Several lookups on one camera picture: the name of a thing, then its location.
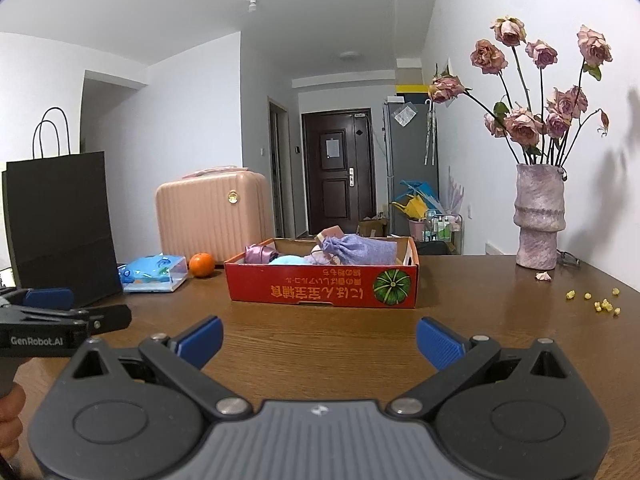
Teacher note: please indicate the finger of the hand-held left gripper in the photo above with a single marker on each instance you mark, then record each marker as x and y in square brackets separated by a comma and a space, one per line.
[107, 317]
[50, 299]

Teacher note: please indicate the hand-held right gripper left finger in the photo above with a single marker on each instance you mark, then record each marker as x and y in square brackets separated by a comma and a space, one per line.
[202, 342]

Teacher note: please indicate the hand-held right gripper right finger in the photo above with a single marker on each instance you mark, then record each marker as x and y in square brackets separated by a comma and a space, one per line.
[440, 344]

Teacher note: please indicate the purple satin pouch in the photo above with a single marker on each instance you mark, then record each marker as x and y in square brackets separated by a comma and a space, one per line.
[260, 254]

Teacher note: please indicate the light blue plush toy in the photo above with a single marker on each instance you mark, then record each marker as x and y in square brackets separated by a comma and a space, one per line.
[290, 260]

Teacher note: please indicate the orange-rimmed cardboard box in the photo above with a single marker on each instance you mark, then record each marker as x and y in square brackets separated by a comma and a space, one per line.
[310, 285]

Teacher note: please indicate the light purple plush toy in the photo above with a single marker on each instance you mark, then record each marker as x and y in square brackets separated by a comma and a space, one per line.
[317, 258]

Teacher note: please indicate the pink soft block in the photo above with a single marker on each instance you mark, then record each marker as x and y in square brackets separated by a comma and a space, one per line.
[330, 234]

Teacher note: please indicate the person's left hand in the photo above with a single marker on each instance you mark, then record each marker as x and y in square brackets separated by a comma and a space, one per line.
[10, 420]

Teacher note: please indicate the blue tissue pack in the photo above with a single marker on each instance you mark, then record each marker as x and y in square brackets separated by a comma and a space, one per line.
[150, 275]

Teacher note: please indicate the orange fruit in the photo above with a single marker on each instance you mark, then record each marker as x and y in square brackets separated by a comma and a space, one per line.
[202, 265]

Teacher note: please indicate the black paper bag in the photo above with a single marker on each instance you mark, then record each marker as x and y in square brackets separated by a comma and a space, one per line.
[60, 220]

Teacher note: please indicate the metal trolley with bottles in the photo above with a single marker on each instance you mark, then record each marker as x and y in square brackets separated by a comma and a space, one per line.
[442, 232]

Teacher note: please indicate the white leaning panel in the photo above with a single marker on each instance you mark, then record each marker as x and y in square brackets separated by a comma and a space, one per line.
[500, 248]

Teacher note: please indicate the pink bucket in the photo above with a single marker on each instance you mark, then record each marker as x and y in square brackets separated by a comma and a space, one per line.
[416, 230]

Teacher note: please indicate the fallen pink petal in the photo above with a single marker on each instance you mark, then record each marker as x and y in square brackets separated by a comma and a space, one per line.
[543, 276]

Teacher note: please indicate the pink ribbed suitcase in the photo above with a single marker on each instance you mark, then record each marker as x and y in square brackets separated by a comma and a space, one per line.
[215, 215]

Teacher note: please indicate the brown cardboard carton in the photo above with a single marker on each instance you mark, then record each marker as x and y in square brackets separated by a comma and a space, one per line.
[372, 229]

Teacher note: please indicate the purple feather decoration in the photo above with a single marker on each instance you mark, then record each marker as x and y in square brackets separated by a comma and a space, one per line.
[454, 192]

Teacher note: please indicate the black eyeglasses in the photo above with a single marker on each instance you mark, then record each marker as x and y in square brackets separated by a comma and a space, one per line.
[570, 260]

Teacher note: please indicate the pink textured vase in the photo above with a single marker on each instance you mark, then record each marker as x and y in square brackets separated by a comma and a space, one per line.
[540, 215]

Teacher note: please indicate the scattered yellow crumbs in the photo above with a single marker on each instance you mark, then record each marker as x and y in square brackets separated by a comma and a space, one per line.
[606, 304]

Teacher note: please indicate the grey refrigerator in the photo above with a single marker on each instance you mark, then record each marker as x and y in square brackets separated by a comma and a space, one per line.
[407, 160]

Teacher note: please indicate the grey interior door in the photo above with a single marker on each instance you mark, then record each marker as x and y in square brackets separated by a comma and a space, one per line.
[279, 170]

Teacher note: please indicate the dark brown entrance door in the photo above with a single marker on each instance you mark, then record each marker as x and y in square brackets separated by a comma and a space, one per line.
[340, 180]

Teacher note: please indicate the hanging clear umbrellas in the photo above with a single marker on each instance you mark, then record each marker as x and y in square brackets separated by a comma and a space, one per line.
[430, 135]

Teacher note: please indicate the white paper notice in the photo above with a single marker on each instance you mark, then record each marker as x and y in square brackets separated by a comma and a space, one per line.
[333, 148]

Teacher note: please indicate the clear bag on refrigerator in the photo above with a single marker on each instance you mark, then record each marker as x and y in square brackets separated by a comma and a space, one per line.
[404, 115]

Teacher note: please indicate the dried pink roses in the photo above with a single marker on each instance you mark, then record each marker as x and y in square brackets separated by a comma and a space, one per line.
[522, 125]

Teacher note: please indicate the yellow and black box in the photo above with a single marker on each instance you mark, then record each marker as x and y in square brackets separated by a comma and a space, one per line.
[412, 92]

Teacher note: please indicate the round ceiling light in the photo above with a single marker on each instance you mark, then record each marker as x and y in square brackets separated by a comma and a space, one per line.
[350, 55]

